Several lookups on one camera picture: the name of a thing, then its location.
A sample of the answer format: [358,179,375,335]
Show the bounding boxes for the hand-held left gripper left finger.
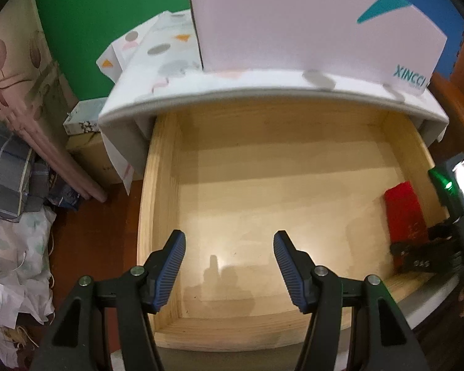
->
[31,229,187,371]

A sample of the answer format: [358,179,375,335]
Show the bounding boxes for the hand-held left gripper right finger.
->
[273,230,430,371]

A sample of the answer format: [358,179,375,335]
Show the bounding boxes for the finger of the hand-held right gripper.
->
[427,220,459,242]
[390,240,464,275]

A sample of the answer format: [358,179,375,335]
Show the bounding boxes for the red underwear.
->
[384,181,430,271]

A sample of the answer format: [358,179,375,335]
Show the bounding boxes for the wooden drawer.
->
[137,100,462,352]

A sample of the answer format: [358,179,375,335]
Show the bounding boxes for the white cardboard box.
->
[187,0,448,97]

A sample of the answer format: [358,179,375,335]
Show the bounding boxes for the brown wooden furniture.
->
[429,27,464,155]

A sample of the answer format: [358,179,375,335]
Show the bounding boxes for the dark blue printed packet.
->
[46,170,82,211]

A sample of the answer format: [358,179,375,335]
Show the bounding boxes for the grey cabinet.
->
[98,79,449,186]

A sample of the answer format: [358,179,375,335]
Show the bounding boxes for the brown cardboard box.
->
[66,131,124,186]

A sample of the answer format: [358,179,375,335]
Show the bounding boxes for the blue foam mat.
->
[431,15,464,76]

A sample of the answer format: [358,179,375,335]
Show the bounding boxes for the white plastic bags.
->
[0,205,57,368]

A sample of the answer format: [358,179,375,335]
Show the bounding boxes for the small pale tissue box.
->
[63,98,109,136]

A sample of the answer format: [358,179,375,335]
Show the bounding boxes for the grey plaid cloth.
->
[0,104,51,223]

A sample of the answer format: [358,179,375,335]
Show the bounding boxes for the white patterned table cover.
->
[97,10,449,196]

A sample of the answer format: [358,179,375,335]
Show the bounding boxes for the pink leaf-patterned curtain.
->
[0,0,109,203]

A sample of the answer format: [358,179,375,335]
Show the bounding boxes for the green foam mat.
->
[31,0,192,103]

